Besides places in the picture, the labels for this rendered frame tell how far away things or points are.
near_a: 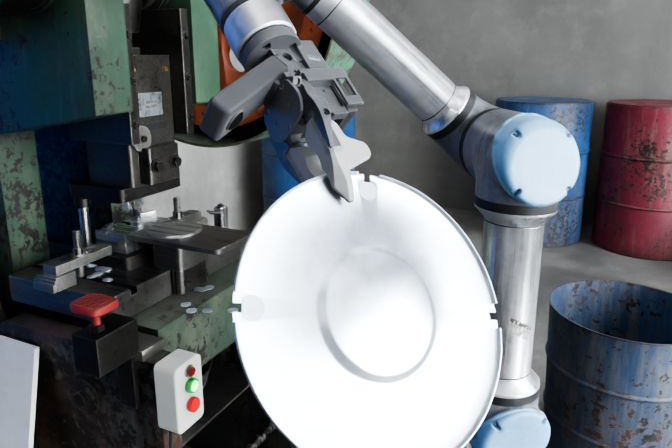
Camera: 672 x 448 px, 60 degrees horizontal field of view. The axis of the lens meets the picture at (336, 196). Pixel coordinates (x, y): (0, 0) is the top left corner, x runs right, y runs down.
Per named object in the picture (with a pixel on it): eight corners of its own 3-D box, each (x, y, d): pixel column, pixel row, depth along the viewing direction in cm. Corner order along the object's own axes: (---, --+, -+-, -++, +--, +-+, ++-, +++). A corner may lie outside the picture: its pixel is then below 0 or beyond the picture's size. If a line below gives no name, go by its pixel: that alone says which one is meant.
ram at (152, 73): (192, 177, 137) (185, 47, 130) (147, 190, 124) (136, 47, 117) (136, 170, 145) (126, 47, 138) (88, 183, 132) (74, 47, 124)
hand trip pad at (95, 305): (125, 337, 104) (122, 297, 102) (99, 352, 99) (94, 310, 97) (96, 329, 107) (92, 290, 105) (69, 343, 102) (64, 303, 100)
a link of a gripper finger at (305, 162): (378, 200, 62) (339, 130, 65) (335, 210, 58) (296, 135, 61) (363, 215, 64) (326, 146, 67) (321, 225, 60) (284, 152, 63)
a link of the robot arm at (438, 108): (508, 131, 102) (293, -76, 87) (542, 140, 91) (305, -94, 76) (465, 182, 102) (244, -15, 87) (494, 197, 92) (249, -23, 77)
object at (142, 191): (183, 195, 143) (182, 173, 142) (122, 215, 126) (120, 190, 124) (133, 188, 150) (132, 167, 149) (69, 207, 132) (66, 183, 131)
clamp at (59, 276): (117, 266, 132) (113, 223, 130) (54, 294, 117) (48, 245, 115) (98, 262, 135) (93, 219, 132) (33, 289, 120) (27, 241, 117)
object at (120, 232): (171, 235, 144) (170, 217, 143) (126, 254, 131) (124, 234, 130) (143, 231, 148) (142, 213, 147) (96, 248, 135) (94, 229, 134)
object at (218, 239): (257, 285, 136) (255, 229, 132) (220, 308, 123) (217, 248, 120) (172, 268, 146) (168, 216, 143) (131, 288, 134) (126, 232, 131)
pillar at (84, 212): (94, 247, 136) (88, 188, 132) (87, 250, 134) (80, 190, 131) (87, 246, 137) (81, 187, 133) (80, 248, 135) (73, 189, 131)
